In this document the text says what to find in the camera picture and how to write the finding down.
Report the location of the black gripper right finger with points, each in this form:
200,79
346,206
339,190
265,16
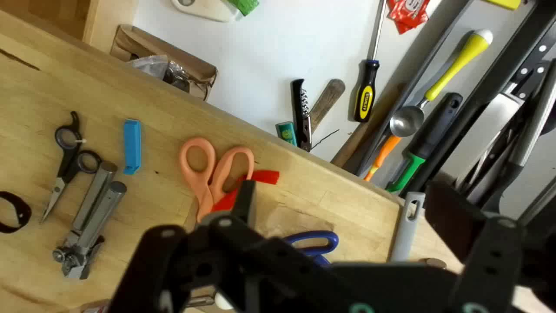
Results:
492,262

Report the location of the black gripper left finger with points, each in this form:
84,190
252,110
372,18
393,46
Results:
167,255

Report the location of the red ribbon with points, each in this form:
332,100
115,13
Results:
263,176

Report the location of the grey white peeler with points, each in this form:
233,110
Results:
409,227

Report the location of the brown paper sheet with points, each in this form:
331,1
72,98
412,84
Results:
289,220

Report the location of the small green tool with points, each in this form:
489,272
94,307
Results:
287,133

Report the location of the black corkscrew tool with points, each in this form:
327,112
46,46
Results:
299,110

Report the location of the black cutlery tray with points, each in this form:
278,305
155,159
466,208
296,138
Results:
513,55

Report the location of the yellow black screwdriver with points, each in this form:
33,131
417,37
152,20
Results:
367,93

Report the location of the small cardboard box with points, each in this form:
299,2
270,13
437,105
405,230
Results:
139,42

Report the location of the small yellow tool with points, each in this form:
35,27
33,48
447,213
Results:
504,2

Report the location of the green bag pack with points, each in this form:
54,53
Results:
244,4

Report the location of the red plastic packet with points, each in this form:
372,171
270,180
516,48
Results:
409,13

